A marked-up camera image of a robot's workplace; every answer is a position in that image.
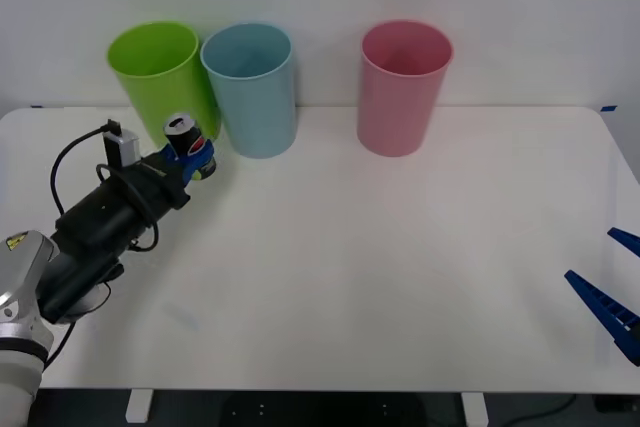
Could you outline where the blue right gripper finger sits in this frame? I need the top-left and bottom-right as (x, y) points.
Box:
(564, 269), (640, 367)
(607, 227), (640, 259)

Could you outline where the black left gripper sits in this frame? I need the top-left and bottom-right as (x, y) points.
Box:
(121, 140), (218, 222)

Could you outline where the black drink can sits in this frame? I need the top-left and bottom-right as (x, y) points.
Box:
(163, 113), (218, 182)

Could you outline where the green plastic bin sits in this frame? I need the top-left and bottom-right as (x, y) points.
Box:
(106, 20), (222, 149)

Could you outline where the pale blue plastic bin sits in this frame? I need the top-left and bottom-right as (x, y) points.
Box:
(199, 22), (300, 160)

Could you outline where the white table leg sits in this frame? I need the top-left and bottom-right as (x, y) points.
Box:
(124, 389), (154, 424)
(460, 391), (489, 427)

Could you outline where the pink plastic bin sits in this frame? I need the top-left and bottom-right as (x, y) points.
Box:
(356, 19), (455, 158)

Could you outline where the black floor cable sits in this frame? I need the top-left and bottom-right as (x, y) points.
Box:
(499, 393), (577, 427)

